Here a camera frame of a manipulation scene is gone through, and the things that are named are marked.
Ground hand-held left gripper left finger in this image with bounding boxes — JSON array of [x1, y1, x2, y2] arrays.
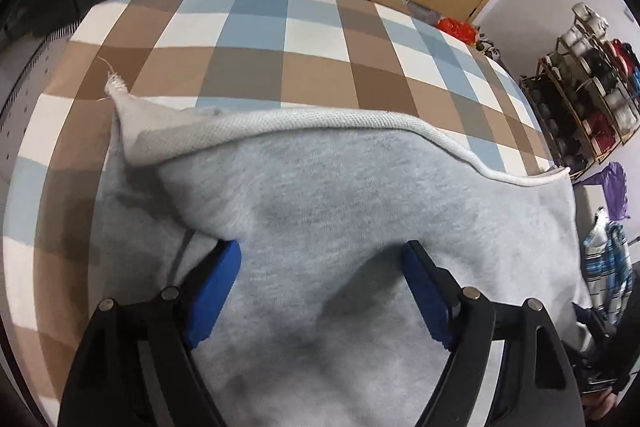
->
[[59, 239, 242, 427]]

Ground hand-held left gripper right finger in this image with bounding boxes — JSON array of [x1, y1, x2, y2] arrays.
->
[[402, 241, 586, 427]]

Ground grey sweatshirt red print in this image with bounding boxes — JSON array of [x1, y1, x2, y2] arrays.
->
[[95, 72, 593, 427]]

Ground person's right hand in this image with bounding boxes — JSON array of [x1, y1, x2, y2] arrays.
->
[[584, 389, 632, 420]]

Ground purple bag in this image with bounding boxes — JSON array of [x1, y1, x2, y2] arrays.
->
[[582, 162, 628, 220]]

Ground brown blue checkered tablecloth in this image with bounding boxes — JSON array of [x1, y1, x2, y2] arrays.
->
[[2, 0, 571, 413]]

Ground shoe rack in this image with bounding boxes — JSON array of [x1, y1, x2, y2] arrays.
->
[[520, 2, 640, 180]]

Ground orange plastic bag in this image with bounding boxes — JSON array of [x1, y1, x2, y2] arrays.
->
[[437, 18, 476, 42]]

